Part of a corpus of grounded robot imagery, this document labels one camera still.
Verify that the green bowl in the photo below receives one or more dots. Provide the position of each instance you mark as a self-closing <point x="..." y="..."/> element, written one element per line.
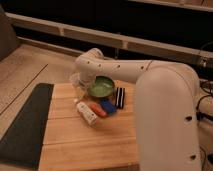
<point x="102" y="87"/>

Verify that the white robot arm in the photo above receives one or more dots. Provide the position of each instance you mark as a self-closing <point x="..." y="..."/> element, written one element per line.
<point x="164" y="108"/>

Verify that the wooden cutting board table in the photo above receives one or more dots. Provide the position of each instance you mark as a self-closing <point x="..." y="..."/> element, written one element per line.
<point x="70" y="144"/>

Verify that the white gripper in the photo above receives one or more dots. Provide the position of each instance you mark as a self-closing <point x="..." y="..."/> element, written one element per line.
<point x="76" y="82"/>

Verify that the blue block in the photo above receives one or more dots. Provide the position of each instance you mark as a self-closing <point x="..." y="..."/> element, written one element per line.
<point x="107" y="106"/>

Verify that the black mat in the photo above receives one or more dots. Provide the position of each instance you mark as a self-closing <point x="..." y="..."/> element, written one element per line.
<point x="22" y="143"/>

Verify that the black white striped object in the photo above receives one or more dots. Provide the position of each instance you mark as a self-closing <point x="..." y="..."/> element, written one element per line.
<point x="120" y="96"/>

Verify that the white bottle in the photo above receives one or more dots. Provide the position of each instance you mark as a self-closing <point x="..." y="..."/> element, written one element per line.
<point x="89" y="116"/>

